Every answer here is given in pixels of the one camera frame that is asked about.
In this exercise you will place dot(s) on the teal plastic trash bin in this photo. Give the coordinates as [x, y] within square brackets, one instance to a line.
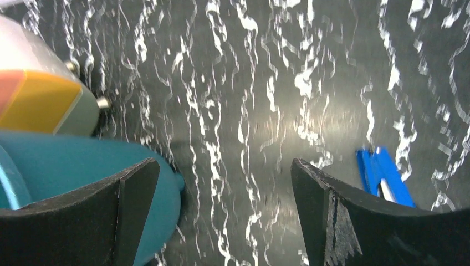
[36, 167]

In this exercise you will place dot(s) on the round pastel drawer cabinet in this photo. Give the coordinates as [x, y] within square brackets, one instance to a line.
[40, 92]

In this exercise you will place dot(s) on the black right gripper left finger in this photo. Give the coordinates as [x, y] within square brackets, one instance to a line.
[98, 224]

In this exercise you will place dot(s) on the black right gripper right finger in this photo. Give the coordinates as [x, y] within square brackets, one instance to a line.
[344, 225]

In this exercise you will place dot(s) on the blue stapler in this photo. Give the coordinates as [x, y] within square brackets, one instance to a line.
[380, 176]

